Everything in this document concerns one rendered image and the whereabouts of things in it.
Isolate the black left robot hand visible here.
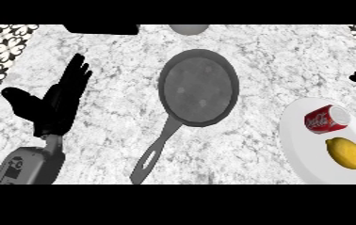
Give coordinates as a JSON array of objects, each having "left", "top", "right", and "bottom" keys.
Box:
[{"left": 0, "top": 53, "right": 95, "bottom": 138}]

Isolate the white plate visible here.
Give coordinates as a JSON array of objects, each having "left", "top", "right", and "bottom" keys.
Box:
[{"left": 278, "top": 97, "right": 356, "bottom": 185}]

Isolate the yellow lemon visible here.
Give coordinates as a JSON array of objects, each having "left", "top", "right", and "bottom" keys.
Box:
[{"left": 324, "top": 137, "right": 356, "bottom": 170}]

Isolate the grey frying pan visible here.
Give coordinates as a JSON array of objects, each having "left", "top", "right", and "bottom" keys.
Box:
[{"left": 129, "top": 48, "right": 241, "bottom": 185}]

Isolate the red soda can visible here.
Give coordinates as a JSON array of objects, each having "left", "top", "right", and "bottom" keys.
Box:
[{"left": 303, "top": 104, "right": 351, "bottom": 135}]

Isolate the black and white patterned cloth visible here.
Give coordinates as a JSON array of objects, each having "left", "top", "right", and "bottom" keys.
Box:
[{"left": 0, "top": 24, "right": 40, "bottom": 85}]

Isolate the black appliance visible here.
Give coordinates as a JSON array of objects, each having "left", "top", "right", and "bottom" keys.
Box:
[{"left": 63, "top": 24, "right": 142, "bottom": 36}]

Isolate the grey round bowl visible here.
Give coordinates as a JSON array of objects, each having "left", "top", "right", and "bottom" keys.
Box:
[{"left": 167, "top": 24, "right": 212, "bottom": 36}]

